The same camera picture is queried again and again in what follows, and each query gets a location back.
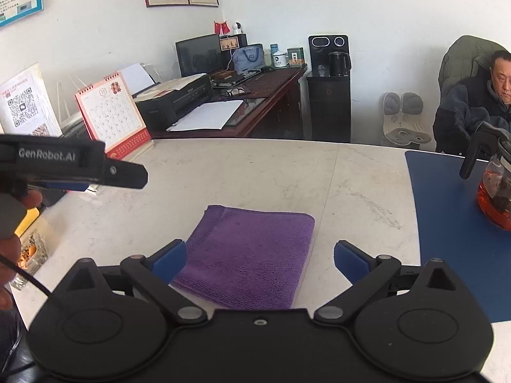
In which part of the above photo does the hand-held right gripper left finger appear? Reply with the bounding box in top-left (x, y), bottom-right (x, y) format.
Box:
top-left (60, 238), bottom-right (208, 324)

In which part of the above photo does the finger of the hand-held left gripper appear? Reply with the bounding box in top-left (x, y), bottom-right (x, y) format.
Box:
top-left (30, 181), bottom-right (99, 193)
top-left (104, 159), bottom-right (149, 190)

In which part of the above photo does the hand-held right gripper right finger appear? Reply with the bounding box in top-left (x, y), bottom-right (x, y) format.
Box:
top-left (313, 240), bottom-right (460, 324)

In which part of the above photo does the purple towel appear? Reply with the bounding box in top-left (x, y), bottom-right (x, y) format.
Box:
top-left (172, 205), bottom-right (316, 310)

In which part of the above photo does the person's left hand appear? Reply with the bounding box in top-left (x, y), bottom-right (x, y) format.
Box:
top-left (0, 190), bottom-right (44, 312)

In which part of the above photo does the black box device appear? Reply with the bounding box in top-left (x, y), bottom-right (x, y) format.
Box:
top-left (62, 120), bottom-right (90, 140)

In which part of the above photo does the yellow box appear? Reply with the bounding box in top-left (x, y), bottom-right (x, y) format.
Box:
top-left (15, 207), bottom-right (41, 235)

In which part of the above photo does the code print sign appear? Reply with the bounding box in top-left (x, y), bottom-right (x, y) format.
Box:
top-left (0, 63), bottom-right (62, 138)

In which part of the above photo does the red desk calendar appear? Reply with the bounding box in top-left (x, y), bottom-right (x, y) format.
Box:
top-left (74, 71), bottom-right (154, 160)

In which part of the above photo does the glass ashtray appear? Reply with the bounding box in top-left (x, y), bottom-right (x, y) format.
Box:
top-left (10, 229), bottom-right (49, 290)

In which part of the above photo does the black printer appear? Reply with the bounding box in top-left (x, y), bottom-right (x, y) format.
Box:
top-left (133, 74), bottom-right (214, 131)

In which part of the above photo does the white printer paper stack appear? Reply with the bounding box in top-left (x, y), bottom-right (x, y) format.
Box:
top-left (120, 63), bottom-right (156, 96)

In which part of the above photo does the white paper sheet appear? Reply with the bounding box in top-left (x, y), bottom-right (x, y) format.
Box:
top-left (166, 100), bottom-right (244, 132)

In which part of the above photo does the blue table mat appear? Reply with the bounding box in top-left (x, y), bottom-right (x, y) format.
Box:
top-left (404, 149), bottom-right (511, 324)

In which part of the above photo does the black computer monitor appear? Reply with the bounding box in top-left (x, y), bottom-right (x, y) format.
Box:
top-left (176, 33), bottom-right (223, 78)

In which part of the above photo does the black keyboard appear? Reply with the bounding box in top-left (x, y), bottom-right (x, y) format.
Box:
top-left (211, 70), bottom-right (264, 88)

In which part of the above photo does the black water dispenser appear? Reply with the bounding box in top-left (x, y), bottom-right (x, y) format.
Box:
top-left (307, 34), bottom-right (352, 143)

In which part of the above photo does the blue bag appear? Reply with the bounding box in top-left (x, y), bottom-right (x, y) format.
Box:
top-left (232, 44), bottom-right (266, 73)

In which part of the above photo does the wooden desk plaque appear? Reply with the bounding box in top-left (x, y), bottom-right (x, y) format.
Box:
top-left (219, 34), bottom-right (248, 52)

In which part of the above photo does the dark wooden desk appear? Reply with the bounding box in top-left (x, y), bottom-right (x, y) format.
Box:
top-left (149, 66), bottom-right (308, 140)

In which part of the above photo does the black electric kettle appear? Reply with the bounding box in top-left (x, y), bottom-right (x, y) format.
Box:
top-left (328, 51), bottom-right (352, 77)

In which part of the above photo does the green coat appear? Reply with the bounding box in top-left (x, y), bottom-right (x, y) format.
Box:
top-left (438, 35), bottom-right (507, 96)

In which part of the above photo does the black cable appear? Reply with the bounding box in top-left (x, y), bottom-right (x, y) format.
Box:
top-left (0, 253), bottom-right (70, 316)

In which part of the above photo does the glass teapot with black handle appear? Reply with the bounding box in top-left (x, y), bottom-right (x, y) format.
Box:
top-left (459, 121), bottom-right (511, 231)

